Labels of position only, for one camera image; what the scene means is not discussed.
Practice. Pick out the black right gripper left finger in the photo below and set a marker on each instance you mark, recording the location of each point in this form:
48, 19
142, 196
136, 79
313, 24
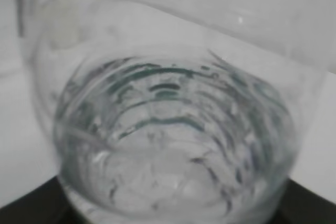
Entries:
46, 204

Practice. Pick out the clear plastic water bottle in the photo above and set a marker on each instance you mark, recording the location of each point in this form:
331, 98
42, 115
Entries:
175, 111

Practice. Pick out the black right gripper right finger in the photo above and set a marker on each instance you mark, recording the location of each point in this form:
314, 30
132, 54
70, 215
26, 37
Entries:
301, 206

